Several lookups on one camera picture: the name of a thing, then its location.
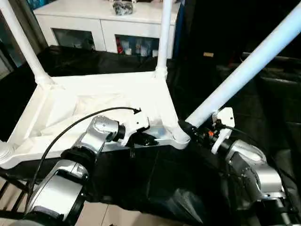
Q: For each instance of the white plastic table top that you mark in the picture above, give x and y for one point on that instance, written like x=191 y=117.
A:
x=94 y=89

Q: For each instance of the black plastic mat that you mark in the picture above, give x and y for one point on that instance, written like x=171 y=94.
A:
x=164 y=179

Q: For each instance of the blue upright panel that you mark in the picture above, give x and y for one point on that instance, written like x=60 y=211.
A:
x=179 y=28

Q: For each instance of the black case with yellow label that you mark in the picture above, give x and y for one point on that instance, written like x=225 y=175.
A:
x=211 y=28

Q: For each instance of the black long bar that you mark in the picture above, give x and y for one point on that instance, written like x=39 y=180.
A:
x=282 y=57

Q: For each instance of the white cabinet with glass doors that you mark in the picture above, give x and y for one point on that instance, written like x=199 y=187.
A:
x=82 y=23

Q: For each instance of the dark crumpled bag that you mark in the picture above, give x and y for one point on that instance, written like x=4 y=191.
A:
x=123 y=8

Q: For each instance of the black metal stand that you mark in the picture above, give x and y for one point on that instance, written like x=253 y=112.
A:
x=11 y=195

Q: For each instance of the grey curtain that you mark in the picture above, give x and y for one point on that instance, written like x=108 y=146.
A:
x=35 y=23

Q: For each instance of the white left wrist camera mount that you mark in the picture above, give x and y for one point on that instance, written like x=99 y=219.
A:
x=136 y=122

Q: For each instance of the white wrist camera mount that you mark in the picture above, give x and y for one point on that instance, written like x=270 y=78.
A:
x=136 y=122
x=225 y=117

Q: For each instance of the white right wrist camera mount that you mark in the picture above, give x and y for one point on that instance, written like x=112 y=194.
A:
x=225 y=117

